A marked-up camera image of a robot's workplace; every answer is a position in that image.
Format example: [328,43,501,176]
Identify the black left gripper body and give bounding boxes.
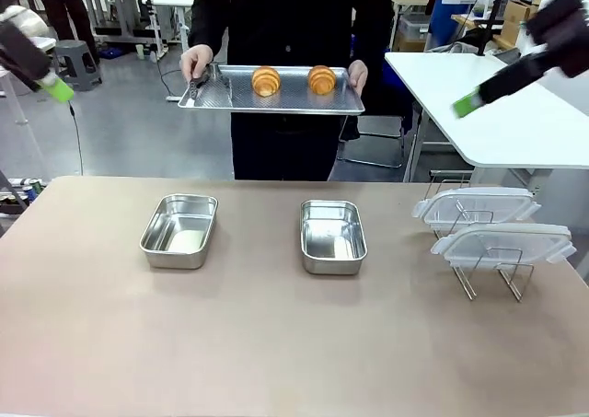
[0,19,52,92]

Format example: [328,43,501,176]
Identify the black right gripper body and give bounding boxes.
[526,0,589,79]

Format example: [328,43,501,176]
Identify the black serving tongs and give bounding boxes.
[185,64,231,104]

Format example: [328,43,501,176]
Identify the clear plastic container lid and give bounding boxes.
[411,185,543,236]
[430,223,578,265]

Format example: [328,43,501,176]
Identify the golden brown croissant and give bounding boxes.
[306,64,338,97]
[250,65,282,98]

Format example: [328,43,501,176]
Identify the silver metal baking tray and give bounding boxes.
[177,64,366,116]

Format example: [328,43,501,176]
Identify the person's right forearm black sleeve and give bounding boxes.
[187,0,231,53]

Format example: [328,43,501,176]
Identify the person's left forearm black sleeve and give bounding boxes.
[348,0,393,66]

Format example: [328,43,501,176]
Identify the person's right hand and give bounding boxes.
[179,43,216,86]

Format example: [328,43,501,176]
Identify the person's left hand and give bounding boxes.
[347,59,370,101]

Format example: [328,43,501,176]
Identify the grey plastic stool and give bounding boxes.
[53,40,103,92]

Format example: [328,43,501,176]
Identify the white board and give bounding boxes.
[384,51,589,183]

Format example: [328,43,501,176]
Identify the cardboard box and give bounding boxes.
[499,0,538,46]

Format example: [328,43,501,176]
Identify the dark hooded jacket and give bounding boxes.
[439,27,490,57]

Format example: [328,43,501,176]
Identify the black stand pole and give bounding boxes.
[478,0,509,58]

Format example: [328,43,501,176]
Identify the background person dark clothes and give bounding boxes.
[29,0,100,64]

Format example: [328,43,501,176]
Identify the blue partition board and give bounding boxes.
[429,0,497,54]

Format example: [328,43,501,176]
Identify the grey plastic storage bin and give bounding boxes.
[397,14,433,52]

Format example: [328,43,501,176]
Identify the rectangular stainless steel container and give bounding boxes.
[300,199,369,276]
[139,193,219,271]

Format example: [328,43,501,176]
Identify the person in black clothes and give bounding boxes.
[187,0,415,182]

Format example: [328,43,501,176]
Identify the thin black cable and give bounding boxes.
[67,100,86,177]

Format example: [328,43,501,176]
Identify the metal wire lid rack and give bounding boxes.
[430,170,537,303]

